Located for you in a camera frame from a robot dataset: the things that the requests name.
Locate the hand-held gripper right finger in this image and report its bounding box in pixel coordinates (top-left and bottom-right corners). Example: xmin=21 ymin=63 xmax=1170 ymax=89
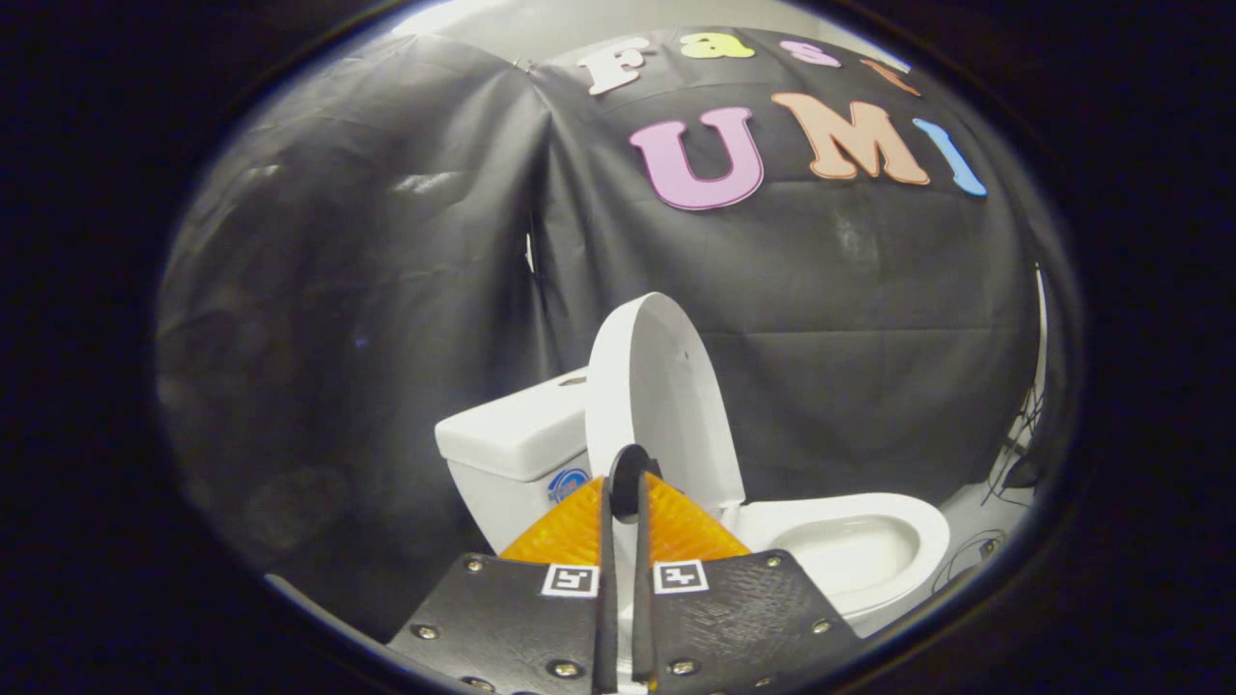
xmin=632 ymin=471 xmax=862 ymax=695

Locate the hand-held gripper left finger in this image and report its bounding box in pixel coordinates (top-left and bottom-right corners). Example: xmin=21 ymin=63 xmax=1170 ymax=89
xmin=386 ymin=473 xmax=619 ymax=695

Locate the white toilet lid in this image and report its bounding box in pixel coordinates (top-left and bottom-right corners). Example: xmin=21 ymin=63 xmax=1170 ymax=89
xmin=584 ymin=292 xmax=746 ymax=522

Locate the white toilet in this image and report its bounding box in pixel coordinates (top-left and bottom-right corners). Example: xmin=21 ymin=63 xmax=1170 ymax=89
xmin=435 ymin=367 xmax=952 ymax=638

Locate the white toilet seat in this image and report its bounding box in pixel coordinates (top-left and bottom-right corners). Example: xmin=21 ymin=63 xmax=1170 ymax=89
xmin=724 ymin=492 xmax=952 ymax=619

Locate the black tripod stand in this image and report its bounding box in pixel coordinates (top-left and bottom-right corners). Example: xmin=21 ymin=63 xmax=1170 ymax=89
xmin=983 ymin=381 xmax=1049 ymax=503

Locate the black backdrop cloth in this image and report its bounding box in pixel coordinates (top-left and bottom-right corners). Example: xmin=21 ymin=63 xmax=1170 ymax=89
xmin=154 ymin=27 xmax=1063 ymax=638

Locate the white pole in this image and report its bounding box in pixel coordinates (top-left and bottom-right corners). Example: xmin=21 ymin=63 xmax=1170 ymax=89
xmin=1033 ymin=265 xmax=1051 ymax=397

